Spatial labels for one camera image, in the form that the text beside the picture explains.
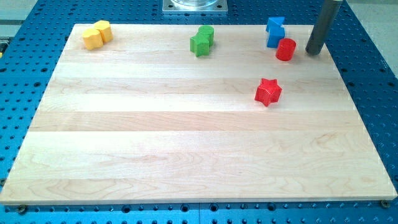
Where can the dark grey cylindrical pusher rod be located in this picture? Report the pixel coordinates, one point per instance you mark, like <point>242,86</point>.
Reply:
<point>322,26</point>

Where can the red star block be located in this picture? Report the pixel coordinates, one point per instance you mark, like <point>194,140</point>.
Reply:
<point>268,92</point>

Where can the green star block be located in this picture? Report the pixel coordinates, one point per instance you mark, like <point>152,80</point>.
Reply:
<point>200,44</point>

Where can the blue triangle block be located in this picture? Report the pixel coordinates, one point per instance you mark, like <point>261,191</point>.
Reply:
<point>274,22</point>

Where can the red cylinder block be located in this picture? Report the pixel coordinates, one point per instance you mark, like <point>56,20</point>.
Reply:
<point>285,49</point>

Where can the blue cube block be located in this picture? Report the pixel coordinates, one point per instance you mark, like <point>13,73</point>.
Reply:
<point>275,35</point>

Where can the green cylinder block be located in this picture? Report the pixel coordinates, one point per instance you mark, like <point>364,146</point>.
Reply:
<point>208,31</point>

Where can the light wooden board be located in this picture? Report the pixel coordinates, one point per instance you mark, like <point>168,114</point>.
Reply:
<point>143,120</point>

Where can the yellow hexagon block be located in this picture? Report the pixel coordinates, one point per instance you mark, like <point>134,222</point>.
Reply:
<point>104,27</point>

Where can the yellow heart block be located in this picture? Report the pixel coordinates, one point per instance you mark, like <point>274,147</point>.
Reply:
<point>92,39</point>

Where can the blue perforated metal plate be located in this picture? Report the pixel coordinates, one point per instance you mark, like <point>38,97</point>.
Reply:
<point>363,45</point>

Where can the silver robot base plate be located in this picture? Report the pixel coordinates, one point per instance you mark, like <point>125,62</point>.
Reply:
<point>191,6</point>

